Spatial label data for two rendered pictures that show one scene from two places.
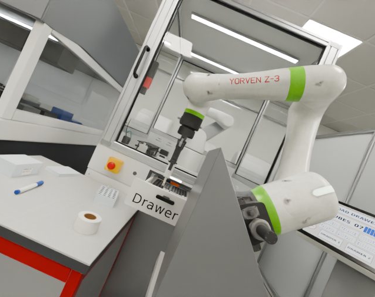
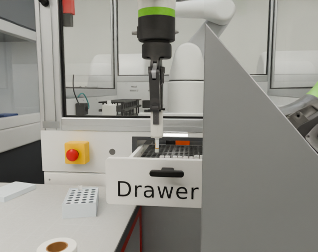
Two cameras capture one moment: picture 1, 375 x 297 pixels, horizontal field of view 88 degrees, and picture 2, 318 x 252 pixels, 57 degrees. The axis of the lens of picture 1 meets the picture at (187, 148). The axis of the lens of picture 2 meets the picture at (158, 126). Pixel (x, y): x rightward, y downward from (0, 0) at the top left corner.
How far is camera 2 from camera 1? 14 cm
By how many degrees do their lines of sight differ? 10
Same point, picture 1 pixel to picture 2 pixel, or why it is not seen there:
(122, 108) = (49, 62)
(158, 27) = not seen: outside the picture
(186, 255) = not seen: outside the picture
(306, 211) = not seen: outside the picture
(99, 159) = (54, 153)
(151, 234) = (175, 229)
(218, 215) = (259, 166)
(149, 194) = (139, 174)
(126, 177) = (103, 163)
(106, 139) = (49, 119)
